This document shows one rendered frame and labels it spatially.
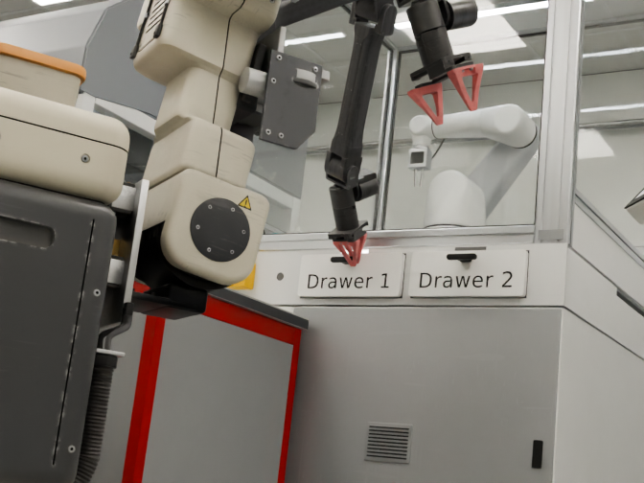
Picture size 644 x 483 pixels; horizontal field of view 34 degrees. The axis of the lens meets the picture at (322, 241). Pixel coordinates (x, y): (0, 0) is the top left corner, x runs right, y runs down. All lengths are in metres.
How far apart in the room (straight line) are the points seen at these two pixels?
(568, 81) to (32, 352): 1.57
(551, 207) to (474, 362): 0.40
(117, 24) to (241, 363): 1.22
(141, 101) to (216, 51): 1.47
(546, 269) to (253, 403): 0.74
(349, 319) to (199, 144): 1.02
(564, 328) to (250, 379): 0.73
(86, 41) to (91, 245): 1.73
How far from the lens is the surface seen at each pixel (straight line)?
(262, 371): 2.50
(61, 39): 3.21
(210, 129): 1.71
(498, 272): 2.45
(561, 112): 2.54
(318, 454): 2.60
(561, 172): 2.49
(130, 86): 3.22
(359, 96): 2.44
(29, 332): 1.40
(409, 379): 2.51
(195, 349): 2.29
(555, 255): 2.43
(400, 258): 2.56
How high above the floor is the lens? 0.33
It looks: 14 degrees up
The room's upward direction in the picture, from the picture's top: 6 degrees clockwise
